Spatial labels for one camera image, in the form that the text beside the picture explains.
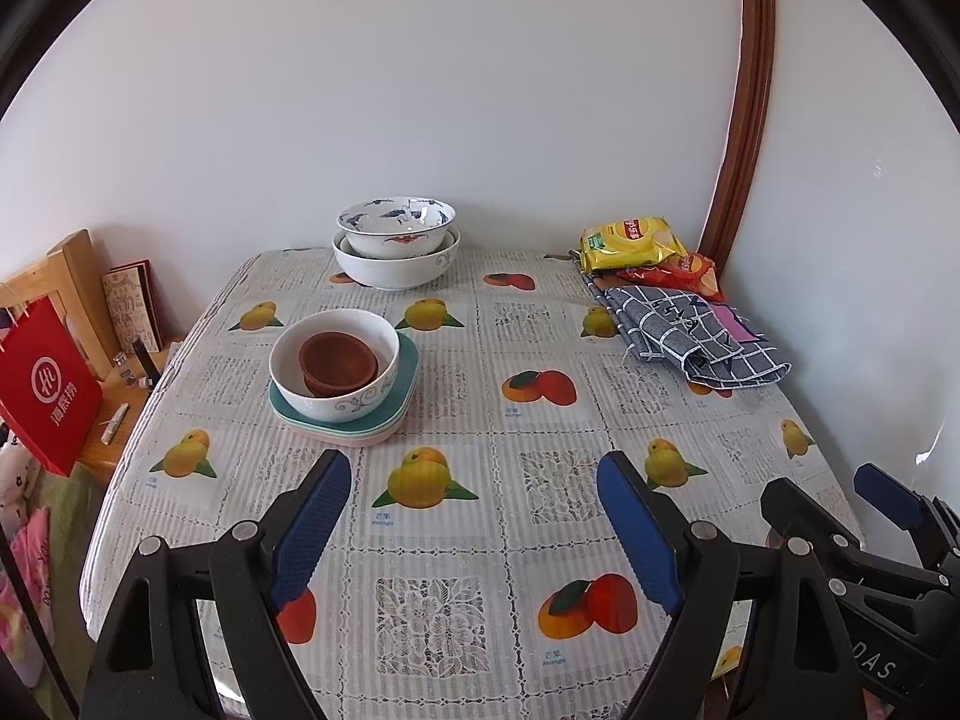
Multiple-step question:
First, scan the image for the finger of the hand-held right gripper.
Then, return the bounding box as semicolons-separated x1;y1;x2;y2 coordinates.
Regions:
761;478;863;578
853;463;960;567

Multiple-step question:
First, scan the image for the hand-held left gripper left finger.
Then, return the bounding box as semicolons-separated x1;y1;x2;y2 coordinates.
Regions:
79;448;353;720

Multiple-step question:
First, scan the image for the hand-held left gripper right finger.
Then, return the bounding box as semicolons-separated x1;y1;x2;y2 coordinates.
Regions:
596;450;871;720

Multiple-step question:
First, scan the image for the green plastic plate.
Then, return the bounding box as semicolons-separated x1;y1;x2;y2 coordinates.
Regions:
274;403;413;439

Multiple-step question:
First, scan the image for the white ceramic bowl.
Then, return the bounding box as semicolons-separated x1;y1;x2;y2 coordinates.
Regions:
270;309;401;423

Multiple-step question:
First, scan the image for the shallow brown clay bowl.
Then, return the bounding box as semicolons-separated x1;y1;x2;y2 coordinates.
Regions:
304;371;374;398

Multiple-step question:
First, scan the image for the deep brown clay bowl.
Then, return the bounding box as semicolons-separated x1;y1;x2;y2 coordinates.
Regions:
298;331;378;385

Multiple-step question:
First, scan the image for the teal plastic plate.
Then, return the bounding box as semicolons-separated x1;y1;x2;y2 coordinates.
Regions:
268;331;421;430

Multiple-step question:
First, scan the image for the grey checked cloth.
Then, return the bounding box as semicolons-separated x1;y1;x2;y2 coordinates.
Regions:
577;270;794;391

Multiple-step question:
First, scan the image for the wooden side table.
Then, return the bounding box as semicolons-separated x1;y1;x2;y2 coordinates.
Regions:
75;334;188;485

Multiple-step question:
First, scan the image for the fruit-printed tablecloth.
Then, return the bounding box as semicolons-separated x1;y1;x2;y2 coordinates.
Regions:
81;247;863;720

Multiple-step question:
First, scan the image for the black small object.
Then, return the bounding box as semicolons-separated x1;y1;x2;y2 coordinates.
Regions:
131;337;162;389

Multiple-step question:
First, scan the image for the red chip bag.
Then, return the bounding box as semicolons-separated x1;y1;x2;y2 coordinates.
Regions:
615;251;727;305

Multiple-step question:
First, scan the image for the large white scroll-print bowl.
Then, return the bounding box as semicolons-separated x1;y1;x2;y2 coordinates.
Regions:
332;227;461;292

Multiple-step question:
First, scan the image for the brown patterned book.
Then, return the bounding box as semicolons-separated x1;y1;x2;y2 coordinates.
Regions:
101;260;164;353

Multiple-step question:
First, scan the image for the yellow chip bag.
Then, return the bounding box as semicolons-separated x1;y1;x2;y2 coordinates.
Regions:
577;216;689;275

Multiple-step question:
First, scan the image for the red paper bag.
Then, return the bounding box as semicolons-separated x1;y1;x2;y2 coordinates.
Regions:
0;295;104;477

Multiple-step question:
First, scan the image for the pink floral cloth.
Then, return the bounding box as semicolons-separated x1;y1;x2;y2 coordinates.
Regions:
0;427;59;691

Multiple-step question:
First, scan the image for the blue patterned white bowl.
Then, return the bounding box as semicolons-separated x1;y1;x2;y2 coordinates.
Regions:
336;197;457;259

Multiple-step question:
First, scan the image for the wooden chair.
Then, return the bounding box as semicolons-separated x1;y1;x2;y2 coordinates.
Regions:
0;229;113;383

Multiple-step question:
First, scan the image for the brown wooden door frame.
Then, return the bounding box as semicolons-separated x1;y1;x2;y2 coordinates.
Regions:
701;0;775;263

